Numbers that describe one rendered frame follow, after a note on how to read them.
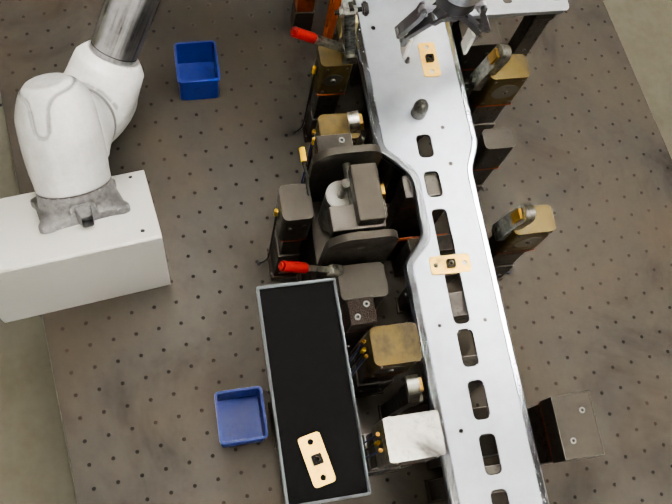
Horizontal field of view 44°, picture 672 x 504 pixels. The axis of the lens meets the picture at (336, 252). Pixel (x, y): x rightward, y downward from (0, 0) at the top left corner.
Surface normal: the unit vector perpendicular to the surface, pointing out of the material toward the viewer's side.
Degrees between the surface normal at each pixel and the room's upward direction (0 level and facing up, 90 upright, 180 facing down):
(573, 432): 0
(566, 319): 0
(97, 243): 45
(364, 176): 0
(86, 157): 52
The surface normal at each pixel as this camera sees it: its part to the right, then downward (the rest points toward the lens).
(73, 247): -0.10, -0.88
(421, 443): 0.14, -0.32
